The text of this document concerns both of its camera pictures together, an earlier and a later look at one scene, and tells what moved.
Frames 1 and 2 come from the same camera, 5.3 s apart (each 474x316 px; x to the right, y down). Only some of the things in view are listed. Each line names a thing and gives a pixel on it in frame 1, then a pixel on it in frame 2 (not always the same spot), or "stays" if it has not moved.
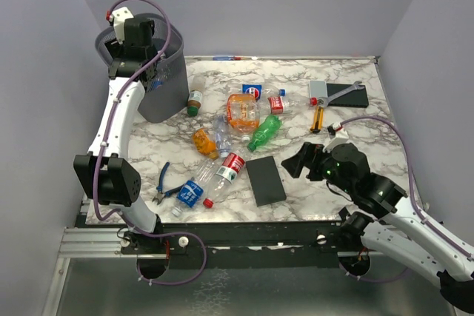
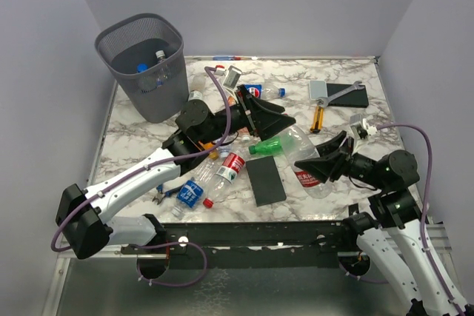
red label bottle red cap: [284, 104] → [298, 146]
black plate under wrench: [355, 98] stays
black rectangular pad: [265, 180] stays
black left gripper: [115, 49] → [264, 123]
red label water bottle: [228, 172] stays
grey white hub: [318, 89] stays
